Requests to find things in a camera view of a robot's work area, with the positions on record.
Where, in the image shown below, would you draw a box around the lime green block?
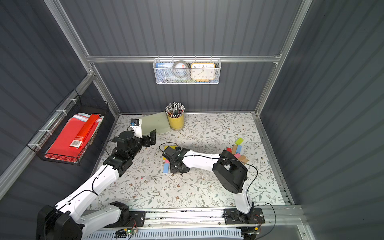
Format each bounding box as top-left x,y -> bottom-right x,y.
235,138 -> 244,145

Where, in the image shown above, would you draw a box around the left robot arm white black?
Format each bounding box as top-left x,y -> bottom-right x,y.
36,130 -> 157,240

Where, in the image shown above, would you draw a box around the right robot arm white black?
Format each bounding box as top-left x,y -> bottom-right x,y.
162,147 -> 254,223

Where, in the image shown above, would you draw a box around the pale green book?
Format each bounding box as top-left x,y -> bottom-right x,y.
139,112 -> 171,135

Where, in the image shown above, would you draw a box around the yellow pencil cup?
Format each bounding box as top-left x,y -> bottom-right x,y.
167,114 -> 185,131

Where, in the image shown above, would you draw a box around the bundle of pencils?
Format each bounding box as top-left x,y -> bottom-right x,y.
165,102 -> 185,118

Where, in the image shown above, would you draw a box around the red long box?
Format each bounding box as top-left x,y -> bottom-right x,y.
70,114 -> 100,149

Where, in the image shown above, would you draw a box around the red folder stack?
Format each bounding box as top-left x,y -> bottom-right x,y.
45,113 -> 104,165

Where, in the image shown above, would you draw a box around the natural wood block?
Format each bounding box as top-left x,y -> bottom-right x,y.
238,155 -> 249,163
232,145 -> 238,155

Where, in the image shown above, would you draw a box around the grey tape roll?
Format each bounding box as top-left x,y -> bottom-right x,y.
172,60 -> 189,79

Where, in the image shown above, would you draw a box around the yellow alarm clock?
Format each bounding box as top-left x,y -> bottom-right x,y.
191,63 -> 216,82

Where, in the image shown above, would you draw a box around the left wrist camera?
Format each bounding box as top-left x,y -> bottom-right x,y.
131,119 -> 143,139

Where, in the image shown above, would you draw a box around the black wire side basket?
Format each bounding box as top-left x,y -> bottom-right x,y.
27,92 -> 109,166

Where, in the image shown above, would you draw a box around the aluminium rail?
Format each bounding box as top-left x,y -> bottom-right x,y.
59,206 -> 307,230

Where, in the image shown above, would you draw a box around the white wire wall basket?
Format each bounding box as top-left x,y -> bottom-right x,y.
153,58 -> 222,85

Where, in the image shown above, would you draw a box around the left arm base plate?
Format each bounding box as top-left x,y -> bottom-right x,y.
105,211 -> 146,228

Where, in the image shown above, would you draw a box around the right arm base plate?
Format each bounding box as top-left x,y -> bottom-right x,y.
223,207 -> 265,225

